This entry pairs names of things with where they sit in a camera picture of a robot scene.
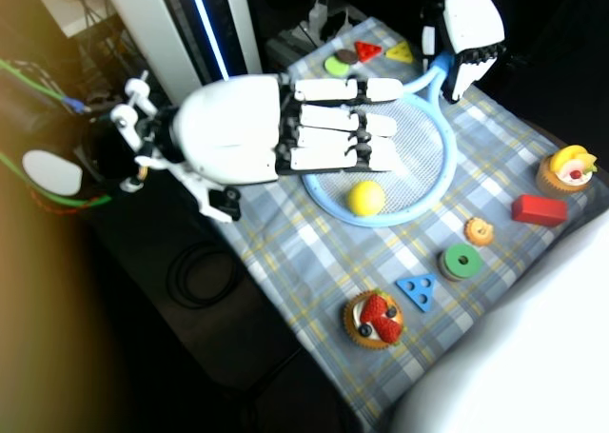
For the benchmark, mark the brown oval disc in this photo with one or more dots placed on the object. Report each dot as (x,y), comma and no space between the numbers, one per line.
(347,56)

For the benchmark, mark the yellow fruit toy cupcake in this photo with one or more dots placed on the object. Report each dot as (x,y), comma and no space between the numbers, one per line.
(566,173)

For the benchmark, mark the white robot body shell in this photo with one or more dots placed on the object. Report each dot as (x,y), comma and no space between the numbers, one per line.
(523,347)

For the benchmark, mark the blue triangle block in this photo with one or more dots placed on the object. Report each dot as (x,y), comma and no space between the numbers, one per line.
(413,286)

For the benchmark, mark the strawberry toy cupcake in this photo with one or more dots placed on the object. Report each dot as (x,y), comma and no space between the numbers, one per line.
(374,320)

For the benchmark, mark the yellow triangle block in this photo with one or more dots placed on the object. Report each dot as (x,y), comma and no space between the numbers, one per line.
(400,54)

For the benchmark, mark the power strip with white plugs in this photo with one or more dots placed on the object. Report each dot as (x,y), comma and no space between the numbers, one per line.
(295,43)

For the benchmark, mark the white column with blue light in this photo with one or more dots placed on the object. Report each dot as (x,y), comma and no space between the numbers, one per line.
(152,33)

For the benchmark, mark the yellow ball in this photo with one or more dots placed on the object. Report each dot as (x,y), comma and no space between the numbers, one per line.
(366,198)

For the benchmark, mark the green round disc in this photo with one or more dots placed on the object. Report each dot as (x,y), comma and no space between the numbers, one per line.
(335,68)

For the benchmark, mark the blue plaid tablecloth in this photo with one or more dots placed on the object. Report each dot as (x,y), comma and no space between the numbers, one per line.
(333,271)

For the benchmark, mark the light blue toy racket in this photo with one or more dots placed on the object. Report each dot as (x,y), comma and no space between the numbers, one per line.
(418,185)

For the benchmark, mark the white equipment box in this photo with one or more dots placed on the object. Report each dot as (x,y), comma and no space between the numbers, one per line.
(52,0)

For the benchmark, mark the red rectangular block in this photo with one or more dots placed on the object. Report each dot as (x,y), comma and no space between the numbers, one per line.
(539,211)

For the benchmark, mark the red triangle block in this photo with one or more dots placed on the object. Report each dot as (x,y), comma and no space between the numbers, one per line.
(367,51)

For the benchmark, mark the orange toy cookie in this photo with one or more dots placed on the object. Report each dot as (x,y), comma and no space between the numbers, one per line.
(478,231)

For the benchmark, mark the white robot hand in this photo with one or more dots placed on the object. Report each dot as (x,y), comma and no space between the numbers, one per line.
(228,128)
(473,19)

